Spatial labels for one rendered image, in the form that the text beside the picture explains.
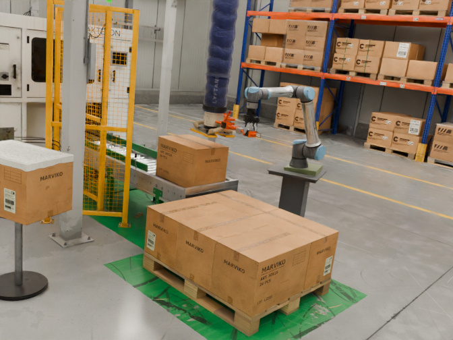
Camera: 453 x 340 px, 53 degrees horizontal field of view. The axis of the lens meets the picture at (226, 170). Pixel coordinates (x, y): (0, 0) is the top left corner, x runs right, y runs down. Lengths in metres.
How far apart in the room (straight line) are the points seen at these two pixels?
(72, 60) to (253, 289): 2.33
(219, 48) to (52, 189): 1.85
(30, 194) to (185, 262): 1.21
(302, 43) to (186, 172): 8.34
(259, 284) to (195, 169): 1.46
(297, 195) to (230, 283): 1.67
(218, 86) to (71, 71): 1.25
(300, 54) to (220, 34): 8.15
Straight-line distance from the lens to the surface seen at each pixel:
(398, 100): 12.35
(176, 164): 4.36
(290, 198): 4.63
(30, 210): 3.15
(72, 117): 4.09
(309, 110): 4.28
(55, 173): 3.22
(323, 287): 3.87
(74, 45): 4.04
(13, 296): 3.58
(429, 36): 12.21
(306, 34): 12.12
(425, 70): 10.78
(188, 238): 3.43
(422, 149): 10.65
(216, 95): 4.12
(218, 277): 3.28
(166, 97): 7.34
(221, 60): 4.09
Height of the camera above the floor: 1.81
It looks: 14 degrees down
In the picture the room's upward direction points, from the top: 6 degrees clockwise
